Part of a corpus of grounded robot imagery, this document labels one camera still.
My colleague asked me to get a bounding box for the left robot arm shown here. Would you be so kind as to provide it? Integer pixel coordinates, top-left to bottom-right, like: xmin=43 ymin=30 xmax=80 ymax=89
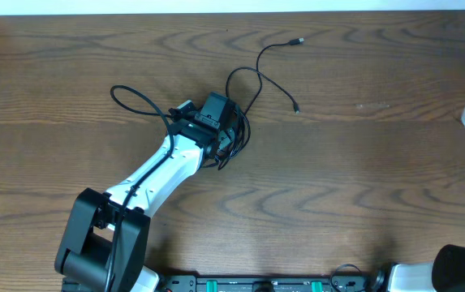
xmin=54 ymin=92 xmax=242 ymax=291

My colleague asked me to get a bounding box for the black left camera cable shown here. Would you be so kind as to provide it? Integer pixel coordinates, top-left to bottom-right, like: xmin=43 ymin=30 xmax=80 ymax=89
xmin=101 ymin=84 xmax=184 ymax=292

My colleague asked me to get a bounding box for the black USB cable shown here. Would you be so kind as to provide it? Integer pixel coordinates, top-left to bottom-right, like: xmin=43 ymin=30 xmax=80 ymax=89
xmin=203 ymin=37 xmax=305 ymax=171

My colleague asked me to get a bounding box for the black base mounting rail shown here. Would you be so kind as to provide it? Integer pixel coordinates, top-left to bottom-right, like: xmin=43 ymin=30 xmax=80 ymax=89
xmin=61 ymin=273 xmax=383 ymax=292

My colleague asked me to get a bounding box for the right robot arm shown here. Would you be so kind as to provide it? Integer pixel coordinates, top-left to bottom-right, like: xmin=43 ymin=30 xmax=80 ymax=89
xmin=380 ymin=244 xmax=465 ymax=292

